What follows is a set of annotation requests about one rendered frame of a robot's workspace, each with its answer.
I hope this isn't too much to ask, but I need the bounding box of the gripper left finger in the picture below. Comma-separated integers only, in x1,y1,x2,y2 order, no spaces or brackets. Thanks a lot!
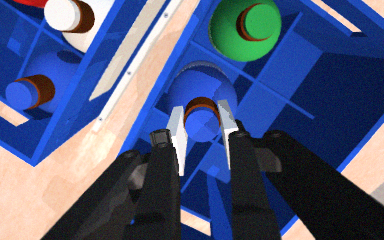
40,106,188,240

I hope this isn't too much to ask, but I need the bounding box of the blue bottle crate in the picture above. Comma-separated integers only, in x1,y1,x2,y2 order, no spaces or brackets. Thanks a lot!
116,0,384,240
0,0,171,167

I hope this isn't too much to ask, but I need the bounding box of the white bottle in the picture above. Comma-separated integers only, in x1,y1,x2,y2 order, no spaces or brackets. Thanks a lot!
44,0,115,53

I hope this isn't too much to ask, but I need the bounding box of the red bottle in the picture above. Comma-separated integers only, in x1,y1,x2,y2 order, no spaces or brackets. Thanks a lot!
13,0,48,8

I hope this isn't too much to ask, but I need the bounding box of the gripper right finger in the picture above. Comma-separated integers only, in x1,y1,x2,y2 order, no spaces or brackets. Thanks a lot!
217,99,384,240

